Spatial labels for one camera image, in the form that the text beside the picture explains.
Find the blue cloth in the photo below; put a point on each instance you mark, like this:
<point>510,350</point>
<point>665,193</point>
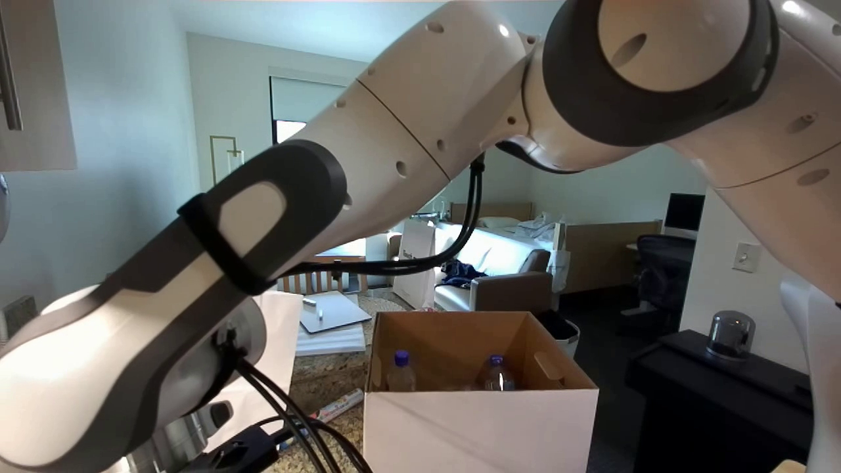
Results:
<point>461,273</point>

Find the desk computer monitor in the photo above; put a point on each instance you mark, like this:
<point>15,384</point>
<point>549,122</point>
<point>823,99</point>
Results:
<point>683,210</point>

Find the grey glass tumbler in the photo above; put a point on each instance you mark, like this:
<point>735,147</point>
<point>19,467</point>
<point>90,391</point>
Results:
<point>731,335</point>

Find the wooden wall cabinet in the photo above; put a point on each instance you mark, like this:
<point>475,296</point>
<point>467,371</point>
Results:
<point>36,88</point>

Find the black framed window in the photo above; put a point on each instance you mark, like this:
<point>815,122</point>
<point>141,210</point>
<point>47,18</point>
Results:
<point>285,132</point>

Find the dark trash bin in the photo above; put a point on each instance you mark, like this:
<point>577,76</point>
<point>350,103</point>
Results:
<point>565,332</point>

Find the white wall switch plate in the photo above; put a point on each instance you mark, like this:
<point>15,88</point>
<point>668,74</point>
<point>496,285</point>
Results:
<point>748,256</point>

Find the cardboard box white outside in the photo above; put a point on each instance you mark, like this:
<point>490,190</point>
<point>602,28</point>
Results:
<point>490,434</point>

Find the tan wooden furniture panel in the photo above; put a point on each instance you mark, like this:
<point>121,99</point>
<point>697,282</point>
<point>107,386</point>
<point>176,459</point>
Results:
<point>609,257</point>

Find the blue white flat package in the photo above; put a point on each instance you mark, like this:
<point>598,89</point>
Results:
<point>337,407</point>

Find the black office chair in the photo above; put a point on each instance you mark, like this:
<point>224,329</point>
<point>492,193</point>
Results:
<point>665,264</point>

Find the clear bottle blue cap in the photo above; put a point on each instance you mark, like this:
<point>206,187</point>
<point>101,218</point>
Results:
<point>497,374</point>
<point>400,371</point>

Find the black side table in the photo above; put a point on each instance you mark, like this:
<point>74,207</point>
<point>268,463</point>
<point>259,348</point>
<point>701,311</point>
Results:
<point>718,409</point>

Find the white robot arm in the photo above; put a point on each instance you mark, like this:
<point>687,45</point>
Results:
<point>438,95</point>

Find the wooden chair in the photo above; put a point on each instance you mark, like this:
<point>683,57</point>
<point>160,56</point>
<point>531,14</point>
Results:
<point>317,282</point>

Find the thin framed wall fixture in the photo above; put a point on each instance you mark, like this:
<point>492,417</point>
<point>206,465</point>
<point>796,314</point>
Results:
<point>235,158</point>

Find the white roller blind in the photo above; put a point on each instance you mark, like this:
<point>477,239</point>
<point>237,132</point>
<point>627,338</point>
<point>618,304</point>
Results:
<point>292,95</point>

